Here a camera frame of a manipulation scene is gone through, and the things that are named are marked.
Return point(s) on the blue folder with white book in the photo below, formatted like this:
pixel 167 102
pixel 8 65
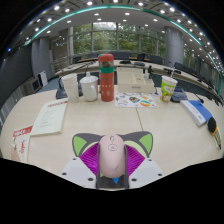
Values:
pixel 196 111

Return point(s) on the black office chairs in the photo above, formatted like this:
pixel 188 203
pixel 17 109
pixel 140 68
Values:
pixel 155 59

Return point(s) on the red drink bottle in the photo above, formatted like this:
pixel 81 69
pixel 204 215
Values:
pixel 106 78

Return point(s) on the white sticker sheet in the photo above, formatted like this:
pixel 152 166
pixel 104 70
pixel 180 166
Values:
pixel 135 100

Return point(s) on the ceiling lights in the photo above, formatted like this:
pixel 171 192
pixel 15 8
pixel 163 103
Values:
pixel 127 14

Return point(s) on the red-titled magazine with fan picture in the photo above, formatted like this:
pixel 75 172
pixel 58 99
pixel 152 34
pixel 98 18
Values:
pixel 21 141

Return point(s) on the cream cardboard box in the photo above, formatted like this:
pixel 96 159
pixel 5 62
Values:
pixel 133 81

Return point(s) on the cat face mouse pad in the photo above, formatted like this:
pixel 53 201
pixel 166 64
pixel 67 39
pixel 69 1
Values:
pixel 81 143

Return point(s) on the white paper cup stack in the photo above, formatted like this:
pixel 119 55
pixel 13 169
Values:
pixel 71 88

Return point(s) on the long curved conference desk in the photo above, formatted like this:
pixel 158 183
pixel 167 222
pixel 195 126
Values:
pixel 160 68

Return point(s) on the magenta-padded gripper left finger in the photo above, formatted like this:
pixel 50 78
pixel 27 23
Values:
pixel 76 171

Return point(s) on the white lidded mug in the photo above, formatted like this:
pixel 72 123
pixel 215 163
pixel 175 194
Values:
pixel 89 88

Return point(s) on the white air purifier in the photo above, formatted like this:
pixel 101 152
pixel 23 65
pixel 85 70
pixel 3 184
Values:
pixel 42 78

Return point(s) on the pale green booklet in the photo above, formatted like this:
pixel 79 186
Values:
pixel 50 116

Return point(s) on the dark desk microphone unit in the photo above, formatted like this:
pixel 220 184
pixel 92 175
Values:
pixel 179 95
pixel 61 92

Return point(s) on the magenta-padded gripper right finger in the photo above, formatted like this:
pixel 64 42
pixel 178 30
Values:
pixel 146 171

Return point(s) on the green printed paper cup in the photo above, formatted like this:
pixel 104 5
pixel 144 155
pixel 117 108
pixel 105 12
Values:
pixel 167 89

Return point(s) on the pink computer mouse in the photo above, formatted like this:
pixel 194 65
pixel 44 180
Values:
pixel 112 156

